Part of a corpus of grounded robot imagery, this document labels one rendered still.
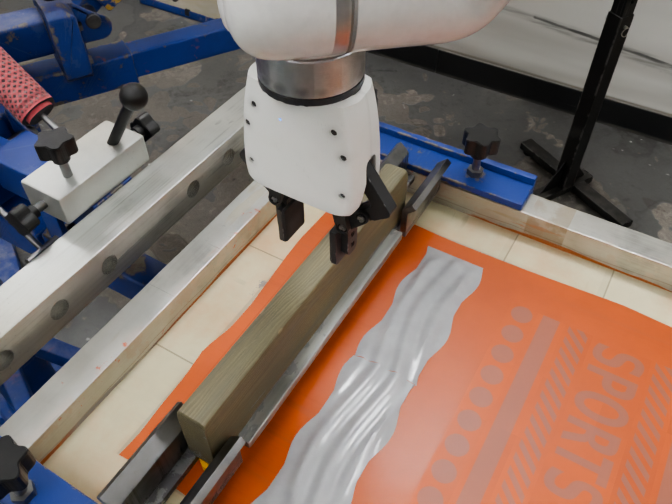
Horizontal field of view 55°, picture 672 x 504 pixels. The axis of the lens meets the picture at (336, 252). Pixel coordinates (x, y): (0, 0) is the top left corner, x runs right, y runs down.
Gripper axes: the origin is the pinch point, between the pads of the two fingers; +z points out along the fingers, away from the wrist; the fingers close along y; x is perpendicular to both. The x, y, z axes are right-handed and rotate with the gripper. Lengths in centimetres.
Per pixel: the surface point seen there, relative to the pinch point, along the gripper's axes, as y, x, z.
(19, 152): -40.6, -1.1, 7.5
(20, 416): -17.1, -23.3, 12.9
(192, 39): -56, 45, 19
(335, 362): 3.0, -1.8, 16.4
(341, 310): 1.7, 1.6, 12.3
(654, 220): 33, 155, 111
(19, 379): -75, -5, 80
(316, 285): 0.7, -1.3, 6.1
